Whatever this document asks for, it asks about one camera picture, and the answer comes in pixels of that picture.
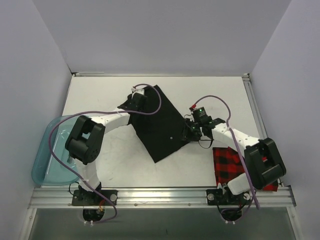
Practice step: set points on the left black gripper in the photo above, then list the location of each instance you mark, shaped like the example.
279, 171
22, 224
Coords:
138, 100

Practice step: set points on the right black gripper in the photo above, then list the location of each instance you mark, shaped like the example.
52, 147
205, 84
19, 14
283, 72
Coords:
189, 132

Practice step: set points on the black long sleeve shirt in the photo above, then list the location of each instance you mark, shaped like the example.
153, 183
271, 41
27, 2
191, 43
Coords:
161, 133

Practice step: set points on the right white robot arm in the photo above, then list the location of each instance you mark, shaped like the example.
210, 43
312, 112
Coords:
233, 138

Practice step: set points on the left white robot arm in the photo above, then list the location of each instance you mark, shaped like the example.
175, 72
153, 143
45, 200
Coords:
86, 137

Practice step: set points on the red black plaid shirt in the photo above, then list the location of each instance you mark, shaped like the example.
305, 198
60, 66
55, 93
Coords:
232, 173

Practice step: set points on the translucent blue plastic bin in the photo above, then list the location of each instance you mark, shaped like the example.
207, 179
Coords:
46, 170

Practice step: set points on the back aluminium table rail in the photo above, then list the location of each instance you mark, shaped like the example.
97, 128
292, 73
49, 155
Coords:
103, 74

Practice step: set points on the aluminium table rail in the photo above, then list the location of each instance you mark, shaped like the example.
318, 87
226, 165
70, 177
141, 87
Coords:
154, 198
103, 74
257, 112

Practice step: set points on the right aluminium table rail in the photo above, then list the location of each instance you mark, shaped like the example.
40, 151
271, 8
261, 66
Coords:
257, 112

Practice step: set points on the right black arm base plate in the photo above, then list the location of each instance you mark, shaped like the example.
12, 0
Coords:
219, 197

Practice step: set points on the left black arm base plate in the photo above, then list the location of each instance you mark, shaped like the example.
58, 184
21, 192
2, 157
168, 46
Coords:
83, 198

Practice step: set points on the front aluminium table rail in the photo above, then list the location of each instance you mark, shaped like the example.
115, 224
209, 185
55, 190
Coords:
154, 198

